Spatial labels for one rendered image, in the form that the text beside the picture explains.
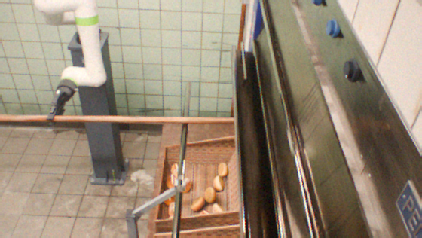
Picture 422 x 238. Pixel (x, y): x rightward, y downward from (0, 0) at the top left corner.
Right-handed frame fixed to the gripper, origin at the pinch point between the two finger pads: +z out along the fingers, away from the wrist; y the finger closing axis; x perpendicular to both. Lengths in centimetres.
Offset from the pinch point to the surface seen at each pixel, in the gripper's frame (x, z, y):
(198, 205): -72, 8, 53
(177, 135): -55, -56, 60
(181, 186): -64, 39, 0
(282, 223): -96, 77, -30
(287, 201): -98, 70, -32
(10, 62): 82, -123, 52
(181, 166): -63, 28, 0
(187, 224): -66, 26, 45
